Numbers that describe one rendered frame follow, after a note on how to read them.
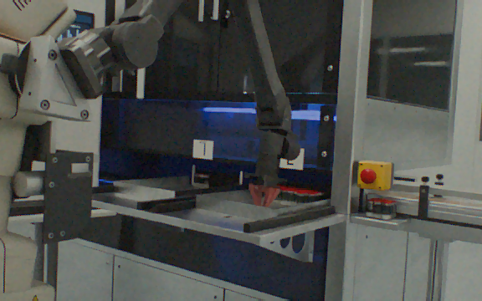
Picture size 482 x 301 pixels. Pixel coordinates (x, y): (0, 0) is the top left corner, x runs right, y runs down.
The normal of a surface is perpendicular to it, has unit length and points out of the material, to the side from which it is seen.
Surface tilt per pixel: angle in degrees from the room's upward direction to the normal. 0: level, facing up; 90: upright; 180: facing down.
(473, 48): 90
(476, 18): 90
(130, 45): 88
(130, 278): 90
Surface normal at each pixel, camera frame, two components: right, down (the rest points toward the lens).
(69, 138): 0.67, 0.07
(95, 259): -0.60, 0.01
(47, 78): 0.81, 0.07
